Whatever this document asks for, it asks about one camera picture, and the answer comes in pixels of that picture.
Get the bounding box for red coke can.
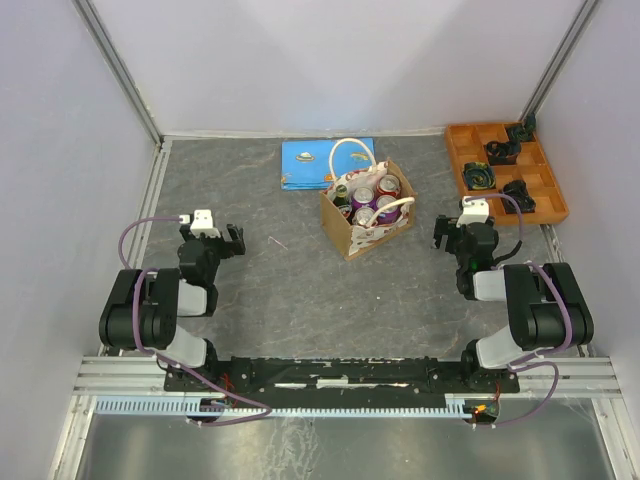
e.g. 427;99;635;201
351;206;374;227
376;174;401;199

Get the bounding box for purple fanta can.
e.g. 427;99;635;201
375;195;400;225
351;187;376;211

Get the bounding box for green glass perrier bottle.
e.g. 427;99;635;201
333;185;353;222

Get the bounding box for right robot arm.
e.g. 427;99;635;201
433;215;594;391

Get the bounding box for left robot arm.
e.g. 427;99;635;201
98;224;246;390

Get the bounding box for rolled blue yellow sock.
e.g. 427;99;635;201
462;162;496;191

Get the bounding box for rolled dark sock front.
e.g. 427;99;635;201
501;180;536;214

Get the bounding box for rolled black sock middle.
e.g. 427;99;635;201
484;141;521;166

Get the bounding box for orange wooden compartment tray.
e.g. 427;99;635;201
444;122;569;225

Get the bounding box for blue printed folded cloth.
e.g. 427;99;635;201
281;139;371;191

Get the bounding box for rolled sock top corner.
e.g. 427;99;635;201
505;113;537;143

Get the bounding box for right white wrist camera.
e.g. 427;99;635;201
456;196;490;228

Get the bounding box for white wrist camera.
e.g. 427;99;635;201
179;209;221;238
456;196;490;228

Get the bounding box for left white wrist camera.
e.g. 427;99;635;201
179;209;221;238

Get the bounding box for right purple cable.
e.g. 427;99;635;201
462;192;574;430

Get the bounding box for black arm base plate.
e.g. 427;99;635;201
196;354;520;411

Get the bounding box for aluminium frame rail front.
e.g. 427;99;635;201
74;356;622;398

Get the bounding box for light blue cable duct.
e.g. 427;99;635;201
94;395;471;420

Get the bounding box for left corner aluminium post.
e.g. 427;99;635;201
71;0;164;145

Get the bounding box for corner aluminium post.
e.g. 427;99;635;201
519;0;601;120
71;0;164;145

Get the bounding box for right corner aluminium post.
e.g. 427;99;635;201
519;0;601;120

